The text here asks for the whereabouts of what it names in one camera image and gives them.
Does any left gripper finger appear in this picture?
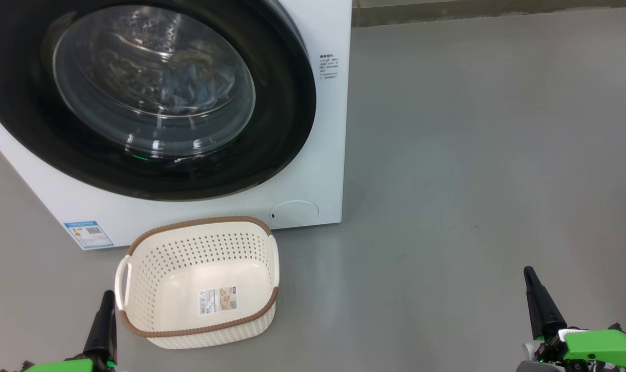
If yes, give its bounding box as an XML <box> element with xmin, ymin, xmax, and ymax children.
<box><xmin>83</xmin><ymin>290</ymin><xmax>118</xmax><ymax>365</ymax></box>

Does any blue energy label sticker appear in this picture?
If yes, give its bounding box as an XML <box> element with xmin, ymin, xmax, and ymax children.
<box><xmin>64</xmin><ymin>221</ymin><xmax>114</xmax><ymax>250</ymax></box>

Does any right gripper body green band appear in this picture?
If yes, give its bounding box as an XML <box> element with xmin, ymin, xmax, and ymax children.
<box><xmin>517</xmin><ymin>323</ymin><xmax>626</xmax><ymax>372</ymax></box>

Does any round white filter cover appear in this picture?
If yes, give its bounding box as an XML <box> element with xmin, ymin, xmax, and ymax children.
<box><xmin>269</xmin><ymin>200</ymin><xmax>319</xmax><ymax>228</ymax></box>

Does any basket product label sticker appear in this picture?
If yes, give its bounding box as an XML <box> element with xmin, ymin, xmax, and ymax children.
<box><xmin>198</xmin><ymin>286</ymin><xmax>238</xmax><ymax>317</ymax></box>

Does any blue orange patterned garment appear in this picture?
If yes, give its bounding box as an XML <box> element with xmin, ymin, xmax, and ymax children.
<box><xmin>160</xmin><ymin>65</ymin><xmax>236</xmax><ymax>117</ymax></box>

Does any dark round washing machine door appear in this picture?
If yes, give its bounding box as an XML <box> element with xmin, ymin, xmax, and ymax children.
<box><xmin>0</xmin><ymin>0</ymin><xmax>317</xmax><ymax>202</ymax></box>

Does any white front-load washing machine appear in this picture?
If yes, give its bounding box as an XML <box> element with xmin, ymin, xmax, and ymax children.
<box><xmin>0</xmin><ymin>0</ymin><xmax>353</xmax><ymax>251</ymax></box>

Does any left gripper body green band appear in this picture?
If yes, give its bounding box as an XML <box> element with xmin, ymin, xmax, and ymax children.
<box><xmin>0</xmin><ymin>354</ymin><xmax>118</xmax><ymax>372</ymax></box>

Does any cream perforated laundry basket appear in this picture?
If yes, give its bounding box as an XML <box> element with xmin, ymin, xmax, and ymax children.
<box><xmin>115</xmin><ymin>216</ymin><xmax>281</xmax><ymax>350</ymax></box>

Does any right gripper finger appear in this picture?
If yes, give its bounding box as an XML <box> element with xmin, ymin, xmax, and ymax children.
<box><xmin>523</xmin><ymin>266</ymin><xmax>568</xmax><ymax>342</ymax></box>

